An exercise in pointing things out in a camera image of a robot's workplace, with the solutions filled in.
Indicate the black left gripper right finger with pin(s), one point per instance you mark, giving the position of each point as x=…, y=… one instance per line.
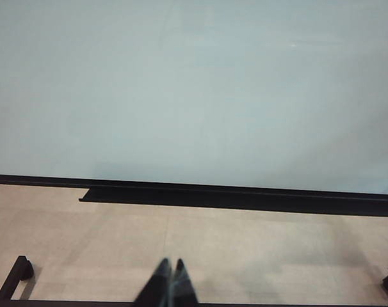
x=183, y=288

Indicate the whiteboard with black frame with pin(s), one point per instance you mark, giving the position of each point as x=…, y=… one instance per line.
x=187, y=96

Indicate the black metal base bar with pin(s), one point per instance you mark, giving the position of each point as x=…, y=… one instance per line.
x=69, y=303

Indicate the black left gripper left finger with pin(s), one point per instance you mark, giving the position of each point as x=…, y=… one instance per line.
x=158, y=284

